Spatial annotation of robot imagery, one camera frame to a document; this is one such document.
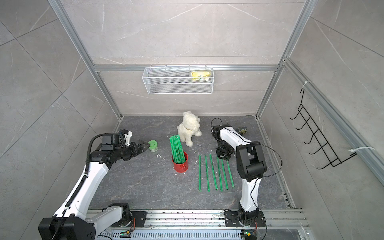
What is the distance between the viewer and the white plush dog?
36.5 inches

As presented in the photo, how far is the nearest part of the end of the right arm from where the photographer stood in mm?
717

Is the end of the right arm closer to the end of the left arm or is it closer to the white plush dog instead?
the white plush dog

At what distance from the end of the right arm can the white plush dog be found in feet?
0.46
